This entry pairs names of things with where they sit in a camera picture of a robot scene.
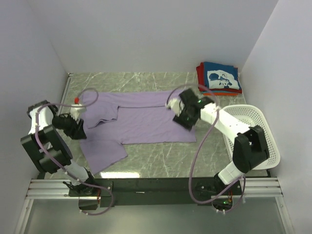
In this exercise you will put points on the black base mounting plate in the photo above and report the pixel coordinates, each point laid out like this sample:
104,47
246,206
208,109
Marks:
159,191

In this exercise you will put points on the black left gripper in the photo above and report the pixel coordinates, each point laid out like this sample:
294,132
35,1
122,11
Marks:
76,131

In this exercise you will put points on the purple t shirt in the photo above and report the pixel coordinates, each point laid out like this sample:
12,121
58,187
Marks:
119,119

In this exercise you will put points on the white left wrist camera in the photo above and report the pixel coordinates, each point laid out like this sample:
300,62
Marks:
77,109

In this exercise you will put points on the aluminium front rail frame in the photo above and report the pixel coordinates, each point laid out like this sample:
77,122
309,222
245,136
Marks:
256,187

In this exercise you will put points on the orange folded t shirt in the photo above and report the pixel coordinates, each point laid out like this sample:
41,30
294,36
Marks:
220,94

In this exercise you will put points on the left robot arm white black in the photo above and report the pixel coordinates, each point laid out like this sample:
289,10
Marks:
49,152

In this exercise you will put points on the red folded t shirt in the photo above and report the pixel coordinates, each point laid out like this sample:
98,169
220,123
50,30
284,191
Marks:
200,78

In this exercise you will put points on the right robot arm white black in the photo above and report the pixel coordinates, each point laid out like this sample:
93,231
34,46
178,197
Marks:
250,145

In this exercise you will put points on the blue printed folded t shirt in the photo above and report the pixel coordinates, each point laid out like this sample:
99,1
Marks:
219,76

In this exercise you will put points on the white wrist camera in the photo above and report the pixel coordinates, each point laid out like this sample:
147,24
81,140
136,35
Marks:
176,105
77,109

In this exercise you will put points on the white perforated plastic basket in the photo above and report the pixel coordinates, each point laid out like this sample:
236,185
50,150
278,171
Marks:
253,116

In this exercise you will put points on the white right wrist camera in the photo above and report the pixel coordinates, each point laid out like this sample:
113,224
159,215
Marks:
176,105

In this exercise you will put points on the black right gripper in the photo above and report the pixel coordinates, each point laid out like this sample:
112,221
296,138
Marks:
180,120

